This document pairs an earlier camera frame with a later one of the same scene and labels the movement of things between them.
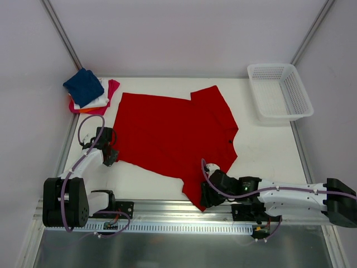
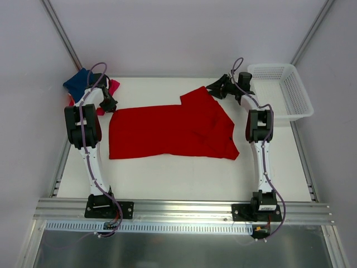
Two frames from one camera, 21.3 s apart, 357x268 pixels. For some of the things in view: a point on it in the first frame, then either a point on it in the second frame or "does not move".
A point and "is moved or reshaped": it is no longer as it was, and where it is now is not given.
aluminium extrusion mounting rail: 177,211 does not move
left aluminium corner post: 61,33 does not move
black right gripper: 208,196 -> 222,88
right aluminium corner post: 312,32 does not move
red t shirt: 187,139 is moved or reshaped
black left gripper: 112,156 -> 109,103
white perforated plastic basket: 278,92 does not move
